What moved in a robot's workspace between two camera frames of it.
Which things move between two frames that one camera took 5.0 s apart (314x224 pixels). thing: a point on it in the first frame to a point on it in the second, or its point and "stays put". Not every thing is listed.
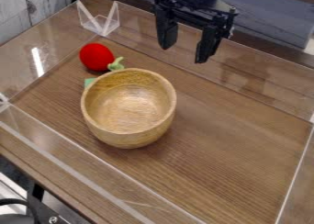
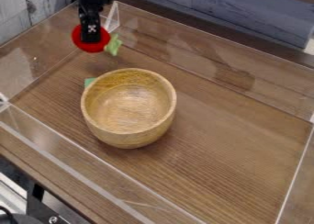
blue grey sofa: x=280 y=13 stays put
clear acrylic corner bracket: x=99 y=24 stays put
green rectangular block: x=89 y=81 stays put
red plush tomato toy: x=98 y=57 to x=109 y=41
